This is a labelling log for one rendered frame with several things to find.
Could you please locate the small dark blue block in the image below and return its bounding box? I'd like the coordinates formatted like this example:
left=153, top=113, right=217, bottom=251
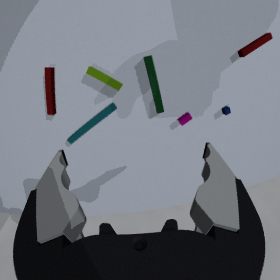
left=222, top=106, right=231, bottom=115

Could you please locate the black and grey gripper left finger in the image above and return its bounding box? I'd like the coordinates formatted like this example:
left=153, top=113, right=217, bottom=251
left=13, top=150, right=87, bottom=280

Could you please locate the lime green rod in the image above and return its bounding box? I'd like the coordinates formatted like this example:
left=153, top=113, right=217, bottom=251
left=86, top=66, right=122, bottom=91

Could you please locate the small magenta block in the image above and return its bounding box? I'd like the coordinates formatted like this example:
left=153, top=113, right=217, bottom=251
left=177, top=112, right=193, bottom=126

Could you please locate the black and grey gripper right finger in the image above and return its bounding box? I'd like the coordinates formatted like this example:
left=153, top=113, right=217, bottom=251
left=190, top=142, right=265, bottom=280

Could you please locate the turquoise rod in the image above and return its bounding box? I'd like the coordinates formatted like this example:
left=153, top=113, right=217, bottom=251
left=67, top=103, right=117, bottom=144

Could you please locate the dark green rod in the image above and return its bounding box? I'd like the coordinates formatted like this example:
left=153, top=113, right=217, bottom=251
left=144, top=55, right=164, bottom=114

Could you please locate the dark red rod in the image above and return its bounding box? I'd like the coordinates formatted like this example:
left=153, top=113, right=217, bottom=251
left=237, top=33, right=273, bottom=57
left=45, top=67, right=56, bottom=115

